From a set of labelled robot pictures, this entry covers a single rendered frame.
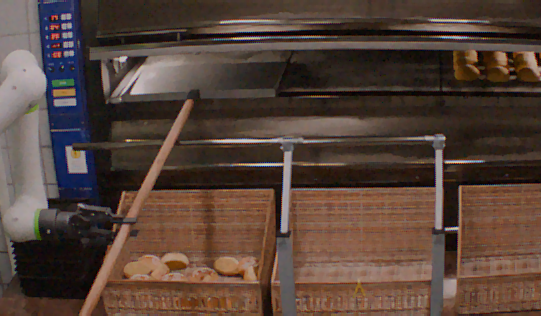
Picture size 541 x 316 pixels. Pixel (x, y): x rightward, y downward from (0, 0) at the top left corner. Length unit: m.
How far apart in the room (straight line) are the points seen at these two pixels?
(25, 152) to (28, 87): 0.31
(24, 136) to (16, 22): 0.99
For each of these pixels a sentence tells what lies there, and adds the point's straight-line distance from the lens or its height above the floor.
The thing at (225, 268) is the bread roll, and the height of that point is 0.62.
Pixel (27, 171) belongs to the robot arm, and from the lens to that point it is 3.41.
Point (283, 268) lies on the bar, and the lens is 3.70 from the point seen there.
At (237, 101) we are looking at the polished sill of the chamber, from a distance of 4.15.
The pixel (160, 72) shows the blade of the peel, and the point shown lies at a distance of 4.49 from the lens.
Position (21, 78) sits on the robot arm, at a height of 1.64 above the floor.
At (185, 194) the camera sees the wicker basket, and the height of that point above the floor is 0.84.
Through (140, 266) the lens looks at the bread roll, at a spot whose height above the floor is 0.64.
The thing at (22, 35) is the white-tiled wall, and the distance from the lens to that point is 4.28.
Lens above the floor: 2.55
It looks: 22 degrees down
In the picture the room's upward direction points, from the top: 5 degrees counter-clockwise
